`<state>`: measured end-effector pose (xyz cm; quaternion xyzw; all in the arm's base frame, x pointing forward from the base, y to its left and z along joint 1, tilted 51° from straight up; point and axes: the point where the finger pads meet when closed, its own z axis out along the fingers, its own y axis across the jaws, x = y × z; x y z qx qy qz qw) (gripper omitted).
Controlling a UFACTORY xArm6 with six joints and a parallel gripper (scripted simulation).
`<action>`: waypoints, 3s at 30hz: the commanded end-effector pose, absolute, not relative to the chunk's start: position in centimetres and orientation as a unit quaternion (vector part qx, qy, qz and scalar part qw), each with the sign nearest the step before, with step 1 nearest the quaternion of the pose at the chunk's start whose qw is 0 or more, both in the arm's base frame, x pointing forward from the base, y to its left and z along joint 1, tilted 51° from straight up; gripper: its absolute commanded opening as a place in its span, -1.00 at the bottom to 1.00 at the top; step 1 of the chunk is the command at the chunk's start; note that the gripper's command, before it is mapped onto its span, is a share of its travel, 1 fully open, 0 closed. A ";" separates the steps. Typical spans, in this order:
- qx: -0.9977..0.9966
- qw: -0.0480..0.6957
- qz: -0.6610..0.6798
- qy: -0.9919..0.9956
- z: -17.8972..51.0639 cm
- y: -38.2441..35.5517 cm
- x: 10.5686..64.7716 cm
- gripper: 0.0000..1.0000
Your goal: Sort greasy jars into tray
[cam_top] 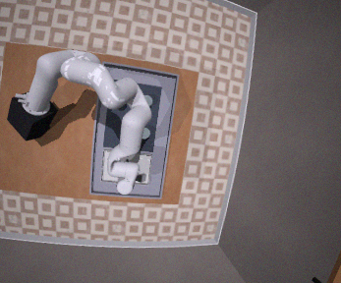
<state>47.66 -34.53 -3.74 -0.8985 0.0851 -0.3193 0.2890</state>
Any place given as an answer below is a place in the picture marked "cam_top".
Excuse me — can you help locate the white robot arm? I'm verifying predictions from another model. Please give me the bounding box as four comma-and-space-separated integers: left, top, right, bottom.
16, 50, 152, 195

